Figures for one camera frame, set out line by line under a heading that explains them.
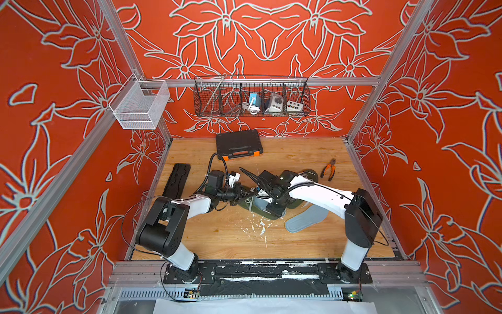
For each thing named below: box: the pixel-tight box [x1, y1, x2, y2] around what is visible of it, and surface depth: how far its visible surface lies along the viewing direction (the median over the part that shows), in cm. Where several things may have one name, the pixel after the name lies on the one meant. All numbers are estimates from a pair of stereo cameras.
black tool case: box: [215, 129, 264, 161], surface depth 115 cm
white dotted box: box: [286, 100, 304, 112], surface depth 96 cm
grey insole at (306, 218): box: [284, 204, 329, 234], surface depth 88 cm
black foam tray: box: [162, 162, 191, 200], surface depth 102 cm
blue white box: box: [249, 92, 263, 108], surface depth 85 cm
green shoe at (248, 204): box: [237, 196, 281, 220], surface depth 87 cm
